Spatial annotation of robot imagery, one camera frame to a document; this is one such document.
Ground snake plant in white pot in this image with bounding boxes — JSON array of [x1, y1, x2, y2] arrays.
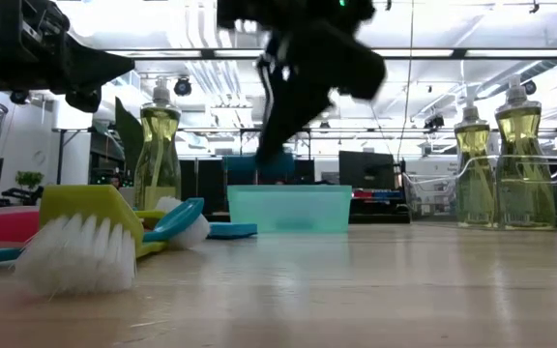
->
[[113, 96, 145, 209]]

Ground black partition panels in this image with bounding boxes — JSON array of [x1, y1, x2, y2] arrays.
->
[[169, 158, 316, 214]]

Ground black computer monitor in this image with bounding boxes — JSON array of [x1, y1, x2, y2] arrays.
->
[[338, 150, 396, 190]]

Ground red dish brush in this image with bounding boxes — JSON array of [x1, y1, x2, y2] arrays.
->
[[0, 206, 42, 247]]

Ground white box on pole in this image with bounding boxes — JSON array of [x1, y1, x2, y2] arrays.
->
[[51, 94, 94, 131]]

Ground light blue sponge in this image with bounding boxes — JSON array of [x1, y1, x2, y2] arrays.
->
[[206, 221, 259, 241]]

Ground yellow-green dish soap bottle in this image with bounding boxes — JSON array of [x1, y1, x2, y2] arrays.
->
[[133, 76, 183, 212], [454, 85, 497, 228], [493, 74, 557, 231]]

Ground yellow-green dish brush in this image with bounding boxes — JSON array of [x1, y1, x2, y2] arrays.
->
[[132, 195, 183, 229], [15, 185, 168, 297]]

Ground small green background plant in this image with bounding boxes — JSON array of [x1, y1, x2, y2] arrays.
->
[[15, 170, 45, 192]]

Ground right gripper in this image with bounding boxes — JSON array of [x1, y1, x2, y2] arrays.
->
[[218, 0, 387, 163]]

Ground teal translucent plastic bin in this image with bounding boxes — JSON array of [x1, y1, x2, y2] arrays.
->
[[226, 184, 353, 235]]

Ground blue dish brush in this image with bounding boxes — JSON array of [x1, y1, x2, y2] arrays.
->
[[0, 196, 212, 268]]

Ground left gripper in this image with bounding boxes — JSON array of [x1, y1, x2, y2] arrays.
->
[[0, 0, 135, 113]]

